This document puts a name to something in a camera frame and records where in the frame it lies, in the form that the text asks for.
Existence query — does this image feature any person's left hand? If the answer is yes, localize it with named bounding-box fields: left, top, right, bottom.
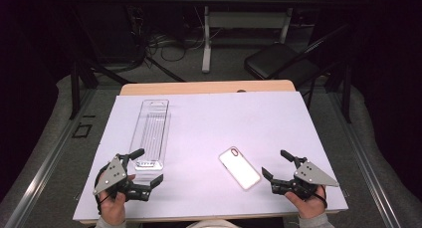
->
left=99, top=173, right=136, bottom=226

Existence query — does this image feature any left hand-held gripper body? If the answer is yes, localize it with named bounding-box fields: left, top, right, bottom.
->
left=93, top=152, right=153, bottom=202

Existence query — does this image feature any metal floor rail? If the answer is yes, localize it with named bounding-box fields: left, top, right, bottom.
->
left=4, top=88, right=98, bottom=228
left=327, top=92, right=403, bottom=228

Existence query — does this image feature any black folding chair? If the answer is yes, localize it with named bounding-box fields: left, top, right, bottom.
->
left=244, top=22, right=352, bottom=90

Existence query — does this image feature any turquoise and white phone case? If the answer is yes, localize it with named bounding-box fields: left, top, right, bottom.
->
left=218, top=145, right=262, bottom=191

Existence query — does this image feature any person's lap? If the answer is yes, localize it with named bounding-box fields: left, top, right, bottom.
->
left=185, top=219, right=245, bottom=228

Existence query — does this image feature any white-framed desk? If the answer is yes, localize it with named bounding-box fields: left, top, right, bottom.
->
left=182, top=0, right=327, bottom=74

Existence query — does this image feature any person's right hand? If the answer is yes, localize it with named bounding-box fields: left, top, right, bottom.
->
left=284, top=184, right=328, bottom=220

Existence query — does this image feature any black metal stand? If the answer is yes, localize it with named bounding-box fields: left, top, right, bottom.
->
left=307, top=60, right=353, bottom=124
left=68, top=57, right=137, bottom=120

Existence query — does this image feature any clear plastic packaging tray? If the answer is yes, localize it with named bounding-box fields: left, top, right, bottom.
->
left=128, top=99, right=171, bottom=172

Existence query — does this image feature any right hand-held gripper cable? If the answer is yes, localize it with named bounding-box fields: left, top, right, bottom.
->
left=312, top=184, right=329, bottom=210

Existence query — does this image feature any white board sheet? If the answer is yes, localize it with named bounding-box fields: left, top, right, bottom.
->
left=72, top=91, right=349, bottom=222

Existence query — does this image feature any bundle of floor cables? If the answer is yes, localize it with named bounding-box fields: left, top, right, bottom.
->
left=145, top=28, right=223, bottom=63

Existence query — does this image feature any left hand-held gripper cable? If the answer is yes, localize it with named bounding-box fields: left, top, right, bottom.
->
left=94, top=172, right=115, bottom=216

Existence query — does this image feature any hand-held gripper cable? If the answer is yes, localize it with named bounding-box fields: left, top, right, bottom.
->
left=94, top=172, right=115, bottom=216
left=312, top=184, right=329, bottom=210

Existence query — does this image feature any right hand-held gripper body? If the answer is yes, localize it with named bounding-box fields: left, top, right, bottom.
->
left=271, top=156, right=340, bottom=201

